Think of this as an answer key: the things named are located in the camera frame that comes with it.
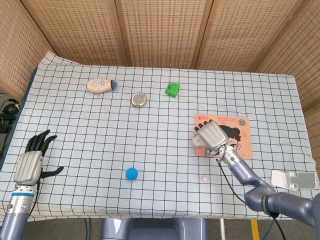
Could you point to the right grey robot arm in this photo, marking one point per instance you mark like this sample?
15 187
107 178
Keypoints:
247 175

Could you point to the blue checked tablecloth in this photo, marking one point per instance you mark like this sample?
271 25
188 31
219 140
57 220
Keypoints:
100 140

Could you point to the cream squeeze bottle blue cap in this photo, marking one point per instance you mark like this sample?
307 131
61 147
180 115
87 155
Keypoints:
98 85

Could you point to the white die red dots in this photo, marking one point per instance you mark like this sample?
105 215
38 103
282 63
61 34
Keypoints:
205 179

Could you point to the cartoon girl mouse pad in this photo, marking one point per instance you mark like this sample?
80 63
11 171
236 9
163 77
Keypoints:
243 130

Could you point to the round metal tin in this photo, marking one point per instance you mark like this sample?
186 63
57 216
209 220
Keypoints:
138 100

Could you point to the white table leg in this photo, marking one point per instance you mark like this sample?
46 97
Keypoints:
222 230

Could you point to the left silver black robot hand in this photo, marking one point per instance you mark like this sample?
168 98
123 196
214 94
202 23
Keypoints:
27 167

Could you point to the blue ball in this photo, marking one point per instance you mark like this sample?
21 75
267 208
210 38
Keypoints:
131 173

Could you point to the green plastic block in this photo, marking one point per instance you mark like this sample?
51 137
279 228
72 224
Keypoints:
172 90

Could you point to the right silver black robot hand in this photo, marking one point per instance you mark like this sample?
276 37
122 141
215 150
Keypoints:
213 136

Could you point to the white phone stand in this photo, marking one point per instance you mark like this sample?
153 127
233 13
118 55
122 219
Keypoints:
280 178

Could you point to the grey robot torso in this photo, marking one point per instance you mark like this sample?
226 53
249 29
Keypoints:
155 228

